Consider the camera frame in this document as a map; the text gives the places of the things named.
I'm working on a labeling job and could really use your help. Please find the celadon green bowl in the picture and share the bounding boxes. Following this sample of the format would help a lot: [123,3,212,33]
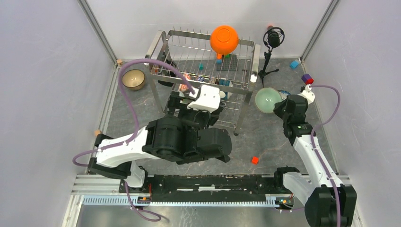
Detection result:
[255,87,282,114]

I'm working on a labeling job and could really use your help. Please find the brown glazed bowl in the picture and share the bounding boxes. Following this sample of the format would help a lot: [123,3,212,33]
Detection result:
[122,69,146,91]

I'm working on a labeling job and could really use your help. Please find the blue white floral bowl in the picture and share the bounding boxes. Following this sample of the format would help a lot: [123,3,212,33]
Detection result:
[278,90,291,100]

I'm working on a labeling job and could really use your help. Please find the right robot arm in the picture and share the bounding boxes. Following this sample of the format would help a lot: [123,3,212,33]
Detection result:
[273,95,357,227]

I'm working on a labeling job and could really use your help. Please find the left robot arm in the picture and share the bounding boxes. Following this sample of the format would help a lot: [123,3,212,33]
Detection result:
[88,95,232,193]

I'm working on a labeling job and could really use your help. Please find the steel two-tier dish rack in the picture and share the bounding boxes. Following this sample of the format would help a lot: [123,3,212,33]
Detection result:
[145,30,261,135]

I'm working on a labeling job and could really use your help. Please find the pink patterned bowl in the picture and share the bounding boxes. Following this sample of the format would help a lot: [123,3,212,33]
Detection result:
[178,72,192,98]

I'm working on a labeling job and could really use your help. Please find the purple and red block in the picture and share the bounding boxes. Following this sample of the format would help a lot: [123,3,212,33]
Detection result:
[301,74,314,85]

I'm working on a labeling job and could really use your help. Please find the blue zigzag patterned bowl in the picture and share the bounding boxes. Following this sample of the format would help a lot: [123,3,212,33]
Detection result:
[197,76,205,82]

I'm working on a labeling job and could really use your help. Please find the black bowl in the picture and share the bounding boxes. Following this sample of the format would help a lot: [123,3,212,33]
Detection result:
[157,51,177,87]

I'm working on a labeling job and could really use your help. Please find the light blue block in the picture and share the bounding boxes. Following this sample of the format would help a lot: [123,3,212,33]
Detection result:
[289,60,301,69]

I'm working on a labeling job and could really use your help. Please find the teal white cup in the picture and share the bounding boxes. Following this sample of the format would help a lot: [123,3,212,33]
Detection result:
[218,79,233,100]

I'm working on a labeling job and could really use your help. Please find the orange cube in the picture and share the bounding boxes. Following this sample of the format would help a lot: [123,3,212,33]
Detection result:
[251,156,259,165]

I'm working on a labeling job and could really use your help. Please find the black microphone on tripod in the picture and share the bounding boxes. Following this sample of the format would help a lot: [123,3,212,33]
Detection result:
[258,25,285,87]

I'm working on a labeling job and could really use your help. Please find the orange plastic bowl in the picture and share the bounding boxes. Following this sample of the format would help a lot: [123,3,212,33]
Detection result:
[209,25,239,55]

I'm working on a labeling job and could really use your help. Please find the tan wooden cube left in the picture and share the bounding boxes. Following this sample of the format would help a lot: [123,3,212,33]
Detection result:
[94,129,102,137]

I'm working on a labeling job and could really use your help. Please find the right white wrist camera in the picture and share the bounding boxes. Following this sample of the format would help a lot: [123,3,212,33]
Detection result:
[298,84,315,105]

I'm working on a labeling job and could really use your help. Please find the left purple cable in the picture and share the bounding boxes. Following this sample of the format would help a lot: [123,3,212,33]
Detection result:
[72,58,199,222]

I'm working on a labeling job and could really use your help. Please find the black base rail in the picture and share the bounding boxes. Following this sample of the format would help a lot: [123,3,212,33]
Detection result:
[119,174,295,203]

